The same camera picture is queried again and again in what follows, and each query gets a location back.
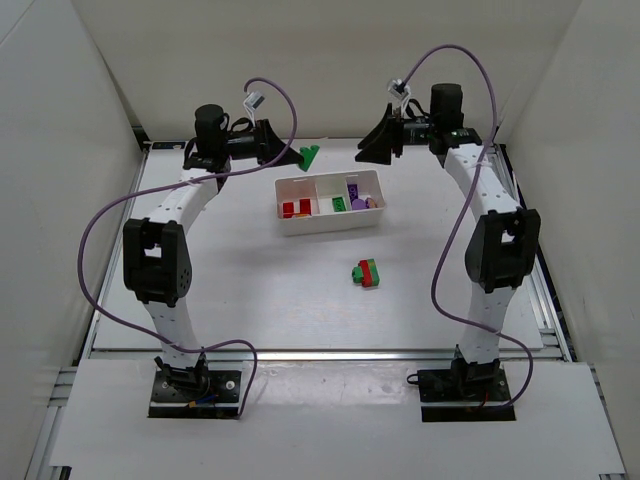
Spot green red lego stack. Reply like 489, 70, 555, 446
351, 258, 380, 288

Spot green lego plate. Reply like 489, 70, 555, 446
331, 197, 348, 213

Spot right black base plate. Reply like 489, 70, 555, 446
406, 369, 516, 423

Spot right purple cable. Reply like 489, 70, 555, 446
404, 44, 534, 407

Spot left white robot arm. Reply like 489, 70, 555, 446
123, 104, 304, 398

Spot purple lego plate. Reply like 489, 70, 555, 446
347, 183, 359, 201

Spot red green watermelon lego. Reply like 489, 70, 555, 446
282, 202, 295, 219

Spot purple rounded lego brick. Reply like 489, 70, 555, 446
351, 198, 369, 211

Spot green curved lego brick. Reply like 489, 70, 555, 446
298, 145, 320, 172

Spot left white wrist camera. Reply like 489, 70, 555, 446
243, 91, 265, 123

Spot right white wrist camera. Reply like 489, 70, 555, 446
387, 79, 412, 117

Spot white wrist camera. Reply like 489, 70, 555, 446
387, 79, 412, 117
243, 91, 265, 123

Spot purple cable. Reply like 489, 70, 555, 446
404, 44, 534, 407
78, 77, 299, 419

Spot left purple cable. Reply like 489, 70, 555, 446
78, 77, 299, 419

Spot white divided plastic container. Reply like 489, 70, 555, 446
275, 170, 386, 236

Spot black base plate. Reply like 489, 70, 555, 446
147, 370, 242, 420
406, 369, 516, 423

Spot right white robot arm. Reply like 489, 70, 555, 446
355, 79, 541, 402

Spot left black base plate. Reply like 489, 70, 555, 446
147, 370, 242, 420

